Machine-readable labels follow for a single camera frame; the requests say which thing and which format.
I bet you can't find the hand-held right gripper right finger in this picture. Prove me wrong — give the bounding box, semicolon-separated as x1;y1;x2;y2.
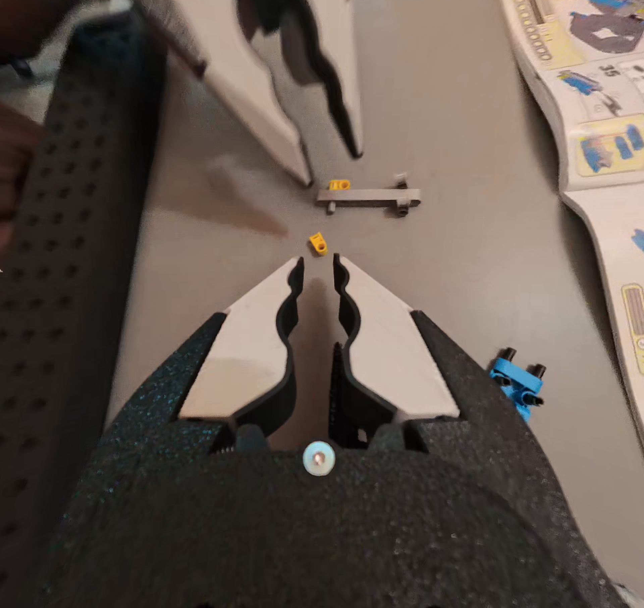
328;253;461;449

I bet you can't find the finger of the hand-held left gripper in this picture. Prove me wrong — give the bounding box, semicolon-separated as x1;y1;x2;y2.
150;0;314;187
283;0;364;160

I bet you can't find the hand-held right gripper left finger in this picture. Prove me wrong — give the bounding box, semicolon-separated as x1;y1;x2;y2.
177;257;306;440

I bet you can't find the short grey connector piece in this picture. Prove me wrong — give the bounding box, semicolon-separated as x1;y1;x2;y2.
392;172;410;218

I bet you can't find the long grey building beam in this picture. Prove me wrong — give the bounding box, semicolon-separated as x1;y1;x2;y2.
316;188;421;211

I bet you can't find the blue panel with black pins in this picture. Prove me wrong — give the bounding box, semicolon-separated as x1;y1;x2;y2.
489;347;547;422

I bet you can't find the black perforated pad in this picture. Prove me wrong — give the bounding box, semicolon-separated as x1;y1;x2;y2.
0;14;168;568

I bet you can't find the instruction booklet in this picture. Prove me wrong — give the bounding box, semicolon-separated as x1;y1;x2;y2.
498;0;644;456

